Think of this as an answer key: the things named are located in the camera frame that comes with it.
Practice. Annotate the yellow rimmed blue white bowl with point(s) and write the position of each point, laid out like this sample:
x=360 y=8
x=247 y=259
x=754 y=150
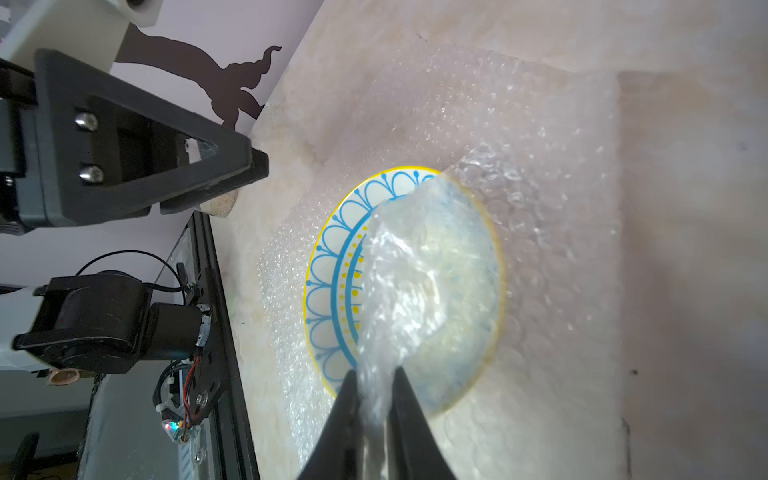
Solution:
x=406 y=272

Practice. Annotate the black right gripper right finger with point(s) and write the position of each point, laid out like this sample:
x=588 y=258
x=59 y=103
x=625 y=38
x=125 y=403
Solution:
x=412 y=452

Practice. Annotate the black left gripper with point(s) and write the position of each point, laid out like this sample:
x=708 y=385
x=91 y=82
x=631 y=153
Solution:
x=99 y=149

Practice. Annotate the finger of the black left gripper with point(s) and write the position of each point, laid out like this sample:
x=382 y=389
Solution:
x=258 y=170

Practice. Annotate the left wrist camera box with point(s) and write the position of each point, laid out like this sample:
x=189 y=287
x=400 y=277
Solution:
x=90 y=31

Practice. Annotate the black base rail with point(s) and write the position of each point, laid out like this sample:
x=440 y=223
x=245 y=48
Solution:
x=221 y=444

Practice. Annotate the bubble wrap sheet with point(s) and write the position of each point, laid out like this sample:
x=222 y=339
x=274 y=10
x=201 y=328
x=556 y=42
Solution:
x=539 y=146

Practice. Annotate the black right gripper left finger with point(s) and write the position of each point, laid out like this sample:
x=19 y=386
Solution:
x=338 y=454

